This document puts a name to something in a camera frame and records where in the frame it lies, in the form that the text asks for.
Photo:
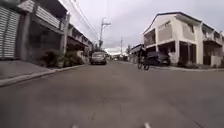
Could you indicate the robot's own part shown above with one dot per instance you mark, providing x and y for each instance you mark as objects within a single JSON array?
[
  {"x": 147, "y": 125},
  {"x": 75, "y": 126}
]

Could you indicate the bicycle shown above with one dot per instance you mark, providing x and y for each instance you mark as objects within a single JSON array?
[{"x": 146, "y": 67}]

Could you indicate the person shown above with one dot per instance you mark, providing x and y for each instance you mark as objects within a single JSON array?
[{"x": 142, "y": 52}]

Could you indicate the grey building with shutters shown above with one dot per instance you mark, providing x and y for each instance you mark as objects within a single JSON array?
[{"x": 43, "y": 36}]

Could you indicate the grey car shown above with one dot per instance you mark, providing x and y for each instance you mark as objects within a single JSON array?
[{"x": 98, "y": 59}]

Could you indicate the grey asphalt road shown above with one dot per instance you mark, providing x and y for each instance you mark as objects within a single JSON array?
[{"x": 116, "y": 96}]

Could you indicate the utility pole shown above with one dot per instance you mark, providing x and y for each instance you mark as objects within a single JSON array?
[{"x": 101, "y": 36}]

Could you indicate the bushes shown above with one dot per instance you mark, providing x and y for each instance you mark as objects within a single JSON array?
[{"x": 66, "y": 59}]

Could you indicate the grey concrete sidewalk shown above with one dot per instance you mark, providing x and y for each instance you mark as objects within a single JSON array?
[{"x": 20, "y": 68}]

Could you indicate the dark parked vehicle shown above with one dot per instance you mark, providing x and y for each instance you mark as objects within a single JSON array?
[{"x": 160, "y": 58}]

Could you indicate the concrete kerb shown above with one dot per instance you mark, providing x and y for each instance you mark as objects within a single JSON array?
[{"x": 193, "y": 69}]

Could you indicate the beige two-storey building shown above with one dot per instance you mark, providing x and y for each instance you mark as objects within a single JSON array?
[{"x": 166, "y": 33}]

